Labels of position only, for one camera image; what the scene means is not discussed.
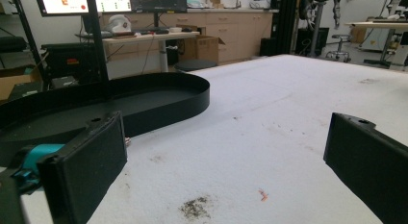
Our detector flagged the monitor with dark screen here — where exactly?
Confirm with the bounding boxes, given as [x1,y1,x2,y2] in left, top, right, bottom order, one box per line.
[129,0,189,14]

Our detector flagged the black oval metal tray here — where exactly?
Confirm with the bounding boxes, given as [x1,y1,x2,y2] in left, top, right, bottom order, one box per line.
[0,71,212,168]

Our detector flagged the black keyboard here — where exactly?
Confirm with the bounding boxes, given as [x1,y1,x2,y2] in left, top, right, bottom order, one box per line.
[136,27,170,36]

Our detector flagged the monitor with white screen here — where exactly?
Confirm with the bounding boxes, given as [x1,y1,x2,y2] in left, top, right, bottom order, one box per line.
[34,0,91,17]

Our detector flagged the black computer tower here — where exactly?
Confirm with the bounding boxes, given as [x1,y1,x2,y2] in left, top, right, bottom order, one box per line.
[259,37,279,58]

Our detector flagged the teal and black tool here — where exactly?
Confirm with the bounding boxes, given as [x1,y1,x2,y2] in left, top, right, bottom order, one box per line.
[11,142,66,194]

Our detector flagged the white felt table cover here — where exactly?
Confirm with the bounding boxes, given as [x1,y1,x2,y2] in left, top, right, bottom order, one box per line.
[19,54,408,224]

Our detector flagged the black metal rack post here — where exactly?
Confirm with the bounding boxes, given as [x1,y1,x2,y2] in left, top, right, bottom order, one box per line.
[274,0,300,56]

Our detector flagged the flat cardboard box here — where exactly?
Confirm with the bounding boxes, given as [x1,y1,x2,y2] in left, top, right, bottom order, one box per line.
[0,63,43,102]

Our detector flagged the wooden table on stand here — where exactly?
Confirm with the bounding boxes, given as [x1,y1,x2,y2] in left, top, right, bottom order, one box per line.
[344,20,408,70]

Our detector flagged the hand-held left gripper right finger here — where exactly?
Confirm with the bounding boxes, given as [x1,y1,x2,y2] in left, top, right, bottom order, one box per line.
[322,112,408,224]

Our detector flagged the light wooden desk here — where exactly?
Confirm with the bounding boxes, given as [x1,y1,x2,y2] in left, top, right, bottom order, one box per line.
[101,31,201,73]

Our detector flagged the grey metal stand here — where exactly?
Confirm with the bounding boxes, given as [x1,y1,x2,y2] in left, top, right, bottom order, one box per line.
[307,0,335,59]

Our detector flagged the white helmet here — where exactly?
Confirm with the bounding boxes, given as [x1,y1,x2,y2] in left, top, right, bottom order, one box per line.
[105,13,133,35]

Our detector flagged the chrome stool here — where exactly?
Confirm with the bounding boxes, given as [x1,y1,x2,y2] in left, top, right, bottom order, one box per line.
[324,34,353,63]

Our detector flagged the light wooden cabinets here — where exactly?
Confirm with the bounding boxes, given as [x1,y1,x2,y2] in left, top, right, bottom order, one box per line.
[101,8,274,64]

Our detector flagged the black metal stand pole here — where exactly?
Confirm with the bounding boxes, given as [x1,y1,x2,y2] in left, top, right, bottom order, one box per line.
[85,0,111,86]

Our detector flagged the thin black stand pole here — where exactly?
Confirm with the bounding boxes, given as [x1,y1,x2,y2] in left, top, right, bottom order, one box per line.
[11,0,50,90]

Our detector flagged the black equipment case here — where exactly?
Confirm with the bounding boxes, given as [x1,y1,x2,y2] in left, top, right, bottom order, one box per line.
[40,41,99,85]

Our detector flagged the patch of dark crumbs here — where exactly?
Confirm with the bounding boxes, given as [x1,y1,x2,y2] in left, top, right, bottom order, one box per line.
[178,195,213,220]

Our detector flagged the open cardboard box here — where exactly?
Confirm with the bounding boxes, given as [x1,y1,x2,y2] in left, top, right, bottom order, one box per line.
[178,34,226,63]

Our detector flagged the monitor with pale screen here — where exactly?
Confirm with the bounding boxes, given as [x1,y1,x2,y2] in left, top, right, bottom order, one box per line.
[93,0,133,14]

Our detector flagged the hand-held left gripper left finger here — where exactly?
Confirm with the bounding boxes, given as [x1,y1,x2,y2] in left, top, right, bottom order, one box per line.
[36,111,129,224]

